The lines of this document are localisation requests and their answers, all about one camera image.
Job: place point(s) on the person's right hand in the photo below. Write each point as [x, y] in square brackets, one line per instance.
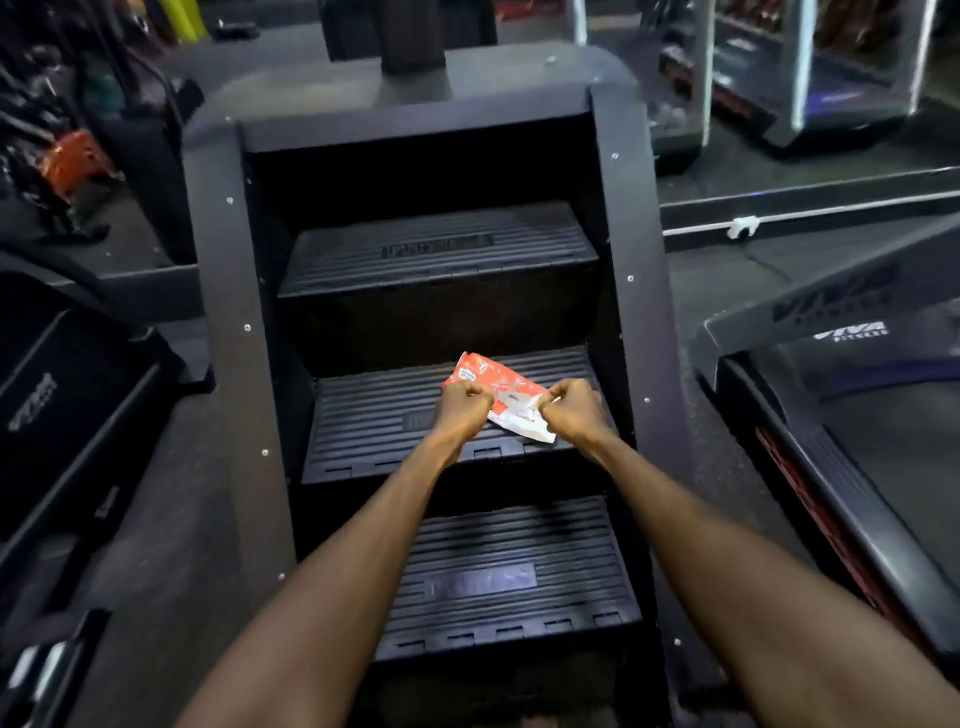
[576, 414]

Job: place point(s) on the person's left hand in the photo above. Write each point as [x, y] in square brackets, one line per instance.
[459, 411]

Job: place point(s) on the person's right fingers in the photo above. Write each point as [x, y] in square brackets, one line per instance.
[559, 397]

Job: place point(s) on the person's left fingers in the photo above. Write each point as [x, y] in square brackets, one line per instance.
[472, 393]

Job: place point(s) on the red and white sachet packet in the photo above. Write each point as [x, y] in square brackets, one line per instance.
[504, 394]

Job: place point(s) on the person's right forearm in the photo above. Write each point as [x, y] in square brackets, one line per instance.
[757, 600]

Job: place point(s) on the person's left forearm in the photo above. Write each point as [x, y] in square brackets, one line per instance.
[330, 600]

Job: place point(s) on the black stair climber machine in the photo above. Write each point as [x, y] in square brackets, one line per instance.
[420, 300]

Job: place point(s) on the black treadmill with white logo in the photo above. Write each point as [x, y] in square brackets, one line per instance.
[840, 450]

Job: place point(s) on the orange gym machine part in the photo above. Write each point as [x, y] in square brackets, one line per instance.
[73, 161]

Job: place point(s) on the white clip on rail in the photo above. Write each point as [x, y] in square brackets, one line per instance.
[742, 226]

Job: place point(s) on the grey metal frame rack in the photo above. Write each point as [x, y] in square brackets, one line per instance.
[765, 67]

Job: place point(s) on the yellow-green post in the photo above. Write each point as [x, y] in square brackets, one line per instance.
[184, 19]

